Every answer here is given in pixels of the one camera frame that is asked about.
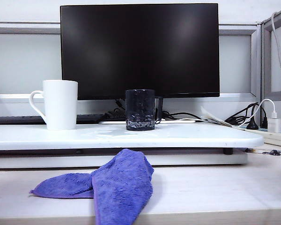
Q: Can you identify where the black textured glass cup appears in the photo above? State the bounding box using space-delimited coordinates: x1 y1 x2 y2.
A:
125 89 164 131

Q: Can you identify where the white flat monitor base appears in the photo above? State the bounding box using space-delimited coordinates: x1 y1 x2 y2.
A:
98 118 203 124

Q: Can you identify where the white desk riser board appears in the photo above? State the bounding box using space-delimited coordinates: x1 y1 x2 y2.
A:
0 121 265 150

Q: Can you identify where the black computer monitor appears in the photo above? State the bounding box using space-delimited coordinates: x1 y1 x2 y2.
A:
59 3 221 100

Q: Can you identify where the folded paper booklet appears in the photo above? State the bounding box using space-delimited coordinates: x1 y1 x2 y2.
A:
200 105 234 128

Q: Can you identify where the purple microfiber cloth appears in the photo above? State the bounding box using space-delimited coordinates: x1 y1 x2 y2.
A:
29 148 155 225

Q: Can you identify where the white ceramic mug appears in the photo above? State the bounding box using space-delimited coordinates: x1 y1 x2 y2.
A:
30 79 79 131

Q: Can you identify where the black round power plug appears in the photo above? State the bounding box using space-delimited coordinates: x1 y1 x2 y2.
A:
246 117 259 130

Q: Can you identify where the black keyboard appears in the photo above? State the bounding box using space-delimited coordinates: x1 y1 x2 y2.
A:
0 113 106 125

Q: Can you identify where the white power strip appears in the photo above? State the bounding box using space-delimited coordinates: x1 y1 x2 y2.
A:
234 124 281 147

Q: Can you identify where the white USB charger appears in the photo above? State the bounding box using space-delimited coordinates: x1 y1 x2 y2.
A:
267 112 281 133

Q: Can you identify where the black power cable bundle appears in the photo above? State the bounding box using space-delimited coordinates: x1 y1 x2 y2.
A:
224 102 259 128

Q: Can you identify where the thin white charging cable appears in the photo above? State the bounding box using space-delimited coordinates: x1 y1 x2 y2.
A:
238 98 276 128

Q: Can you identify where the grey aluminium partition frame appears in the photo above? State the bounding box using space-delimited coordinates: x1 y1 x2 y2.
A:
0 22 260 99
260 3 281 132

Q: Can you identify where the thick white hanging cable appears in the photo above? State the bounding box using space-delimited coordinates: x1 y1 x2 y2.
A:
271 11 281 99

